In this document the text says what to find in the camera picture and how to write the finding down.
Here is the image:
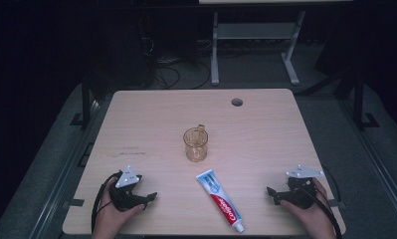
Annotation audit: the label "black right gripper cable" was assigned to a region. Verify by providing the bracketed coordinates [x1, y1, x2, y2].
[298, 167, 343, 239]

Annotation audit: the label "white metal stand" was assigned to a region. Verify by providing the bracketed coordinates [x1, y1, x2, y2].
[210, 10, 306, 87]

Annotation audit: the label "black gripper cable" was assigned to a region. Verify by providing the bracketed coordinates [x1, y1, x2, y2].
[298, 167, 343, 239]
[91, 170, 123, 233]

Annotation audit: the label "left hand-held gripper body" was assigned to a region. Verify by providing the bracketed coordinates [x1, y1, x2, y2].
[108, 165, 148, 213]

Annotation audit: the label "white toothpaste tube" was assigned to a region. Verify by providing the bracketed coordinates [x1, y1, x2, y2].
[195, 168, 246, 234]

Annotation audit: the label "person's right hand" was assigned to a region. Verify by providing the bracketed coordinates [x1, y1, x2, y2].
[279, 177, 337, 239]

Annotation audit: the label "black metal post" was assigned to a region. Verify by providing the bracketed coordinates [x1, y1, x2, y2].
[349, 71, 380, 131]
[70, 74, 98, 128]

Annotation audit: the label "person's left hand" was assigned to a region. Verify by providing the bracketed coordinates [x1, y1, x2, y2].
[91, 195, 146, 239]

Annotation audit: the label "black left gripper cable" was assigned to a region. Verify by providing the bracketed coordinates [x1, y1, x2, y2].
[91, 170, 123, 233]

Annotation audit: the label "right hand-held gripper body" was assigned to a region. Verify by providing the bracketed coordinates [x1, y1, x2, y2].
[275, 163, 325, 210]

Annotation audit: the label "black floor cables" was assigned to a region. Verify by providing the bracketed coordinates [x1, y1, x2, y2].
[139, 36, 217, 91]

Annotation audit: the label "clear glass mug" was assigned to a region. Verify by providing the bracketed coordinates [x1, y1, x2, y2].
[182, 123, 209, 163]

